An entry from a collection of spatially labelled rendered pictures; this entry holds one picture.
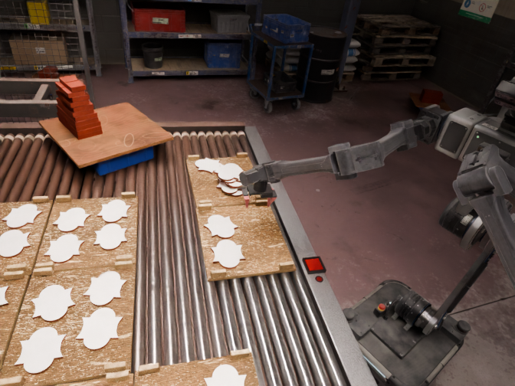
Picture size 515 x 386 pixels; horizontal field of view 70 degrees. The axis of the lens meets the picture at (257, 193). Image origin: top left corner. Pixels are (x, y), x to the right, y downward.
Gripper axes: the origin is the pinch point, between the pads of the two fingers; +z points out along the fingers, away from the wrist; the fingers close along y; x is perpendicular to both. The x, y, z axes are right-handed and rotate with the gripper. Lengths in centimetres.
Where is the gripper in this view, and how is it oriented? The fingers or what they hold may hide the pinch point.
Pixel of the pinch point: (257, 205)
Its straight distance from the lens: 161.0
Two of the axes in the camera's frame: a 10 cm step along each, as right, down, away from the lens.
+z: -1.1, 8.0, 5.9
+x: -2.3, -6.0, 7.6
